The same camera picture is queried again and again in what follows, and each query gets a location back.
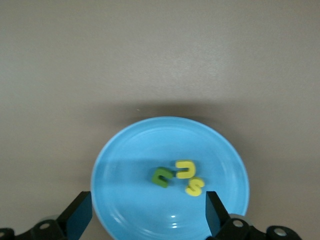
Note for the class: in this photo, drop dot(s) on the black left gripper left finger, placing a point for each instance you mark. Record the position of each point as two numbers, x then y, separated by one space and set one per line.
80 212

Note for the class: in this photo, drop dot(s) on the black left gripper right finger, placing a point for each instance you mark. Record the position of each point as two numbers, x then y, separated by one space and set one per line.
215 215

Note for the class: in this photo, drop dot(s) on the yellow letter s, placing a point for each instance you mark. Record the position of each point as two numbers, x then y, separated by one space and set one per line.
195 186

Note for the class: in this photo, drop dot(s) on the yellow letter u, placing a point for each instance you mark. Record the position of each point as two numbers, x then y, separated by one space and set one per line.
192 171

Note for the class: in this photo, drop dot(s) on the green letter u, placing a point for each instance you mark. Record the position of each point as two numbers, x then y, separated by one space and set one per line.
157 178

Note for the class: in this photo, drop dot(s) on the blue plate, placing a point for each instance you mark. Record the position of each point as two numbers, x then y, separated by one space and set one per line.
137 200

